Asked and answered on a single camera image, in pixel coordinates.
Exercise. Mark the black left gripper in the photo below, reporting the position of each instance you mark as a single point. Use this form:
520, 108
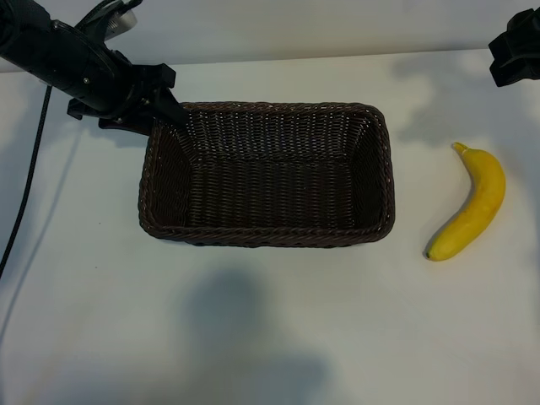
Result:
97, 80

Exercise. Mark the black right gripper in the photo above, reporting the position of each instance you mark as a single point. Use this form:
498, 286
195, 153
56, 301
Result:
519, 42

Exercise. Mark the yellow banana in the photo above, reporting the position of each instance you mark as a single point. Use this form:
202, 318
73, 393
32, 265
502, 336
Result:
481, 206

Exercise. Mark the dark brown wicker basket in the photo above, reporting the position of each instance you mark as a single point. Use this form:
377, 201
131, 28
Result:
270, 190

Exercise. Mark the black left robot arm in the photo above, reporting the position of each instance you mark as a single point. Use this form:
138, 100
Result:
21, 38

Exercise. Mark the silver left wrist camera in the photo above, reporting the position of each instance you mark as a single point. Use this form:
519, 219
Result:
122, 23

